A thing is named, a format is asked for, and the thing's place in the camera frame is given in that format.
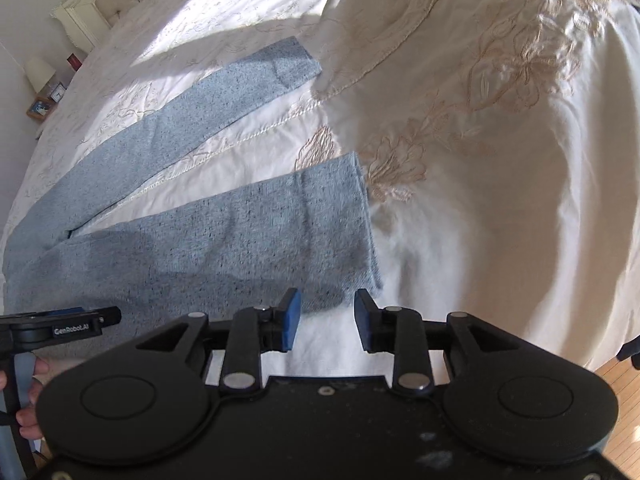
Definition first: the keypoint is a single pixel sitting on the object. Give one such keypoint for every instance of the cream table lamp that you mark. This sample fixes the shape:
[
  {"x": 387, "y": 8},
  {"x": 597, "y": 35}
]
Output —
[{"x": 39, "y": 73}]

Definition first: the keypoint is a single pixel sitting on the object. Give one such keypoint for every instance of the blue grey knit pants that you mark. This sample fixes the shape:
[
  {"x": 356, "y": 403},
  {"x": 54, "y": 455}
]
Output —
[{"x": 310, "y": 229}]

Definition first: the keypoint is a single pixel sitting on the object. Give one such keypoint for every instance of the framed photo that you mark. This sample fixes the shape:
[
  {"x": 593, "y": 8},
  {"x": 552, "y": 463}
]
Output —
[{"x": 41, "y": 108}]

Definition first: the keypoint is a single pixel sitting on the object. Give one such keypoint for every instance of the small alarm clock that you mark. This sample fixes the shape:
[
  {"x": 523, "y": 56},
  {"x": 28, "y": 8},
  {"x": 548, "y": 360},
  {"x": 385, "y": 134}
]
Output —
[{"x": 58, "y": 92}]

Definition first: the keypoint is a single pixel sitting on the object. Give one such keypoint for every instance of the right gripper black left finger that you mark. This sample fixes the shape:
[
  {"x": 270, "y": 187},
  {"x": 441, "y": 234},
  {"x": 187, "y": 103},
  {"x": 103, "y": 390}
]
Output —
[{"x": 255, "y": 331}]

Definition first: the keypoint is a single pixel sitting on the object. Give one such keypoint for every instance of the cream embroidered bedspread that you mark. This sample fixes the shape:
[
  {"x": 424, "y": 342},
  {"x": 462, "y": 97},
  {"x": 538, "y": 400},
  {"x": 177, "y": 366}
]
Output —
[{"x": 498, "y": 142}]

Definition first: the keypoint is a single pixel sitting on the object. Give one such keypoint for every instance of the red box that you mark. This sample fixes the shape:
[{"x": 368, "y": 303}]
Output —
[{"x": 75, "y": 62}]

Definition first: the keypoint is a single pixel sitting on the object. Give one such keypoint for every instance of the person's left hand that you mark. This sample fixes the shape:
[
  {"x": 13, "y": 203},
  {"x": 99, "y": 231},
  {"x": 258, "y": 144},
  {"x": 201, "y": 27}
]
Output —
[{"x": 27, "y": 418}]

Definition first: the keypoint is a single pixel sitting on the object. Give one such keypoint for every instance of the cream bedside table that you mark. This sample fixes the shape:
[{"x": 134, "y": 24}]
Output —
[{"x": 46, "y": 93}]

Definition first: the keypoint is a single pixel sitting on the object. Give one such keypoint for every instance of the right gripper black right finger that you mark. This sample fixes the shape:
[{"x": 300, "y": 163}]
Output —
[{"x": 399, "y": 332}]

